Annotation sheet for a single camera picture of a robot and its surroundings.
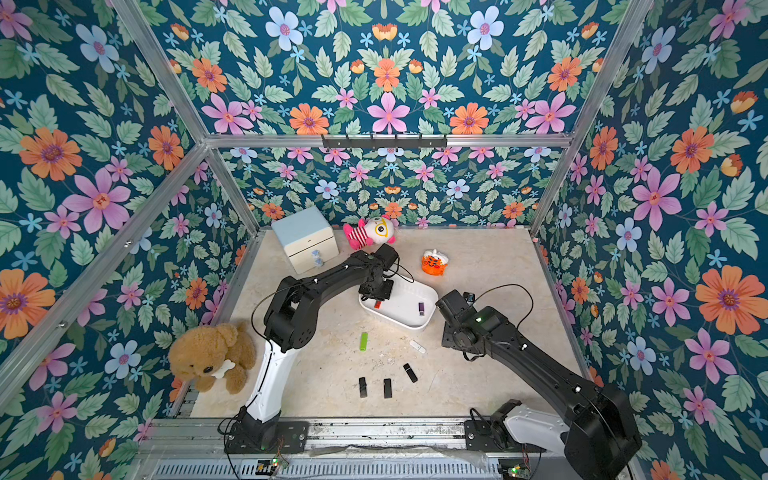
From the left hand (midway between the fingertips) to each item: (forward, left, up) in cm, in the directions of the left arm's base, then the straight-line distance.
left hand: (386, 293), depth 100 cm
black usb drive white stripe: (-27, -6, -1) cm, 27 cm away
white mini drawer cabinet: (+15, +25, +13) cm, 32 cm away
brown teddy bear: (-24, +43, +17) cm, 52 cm away
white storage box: (-5, -8, -2) cm, 10 cm away
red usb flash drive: (-4, +3, -1) cm, 5 cm away
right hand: (-21, -18, +8) cm, 29 cm away
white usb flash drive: (-19, -8, -1) cm, 20 cm away
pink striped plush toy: (+24, +7, +5) cm, 26 cm away
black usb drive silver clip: (-29, +8, -1) cm, 30 cm away
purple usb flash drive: (-7, -11, 0) cm, 13 cm away
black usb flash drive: (-29, +1, -1) cm, 29 cm away
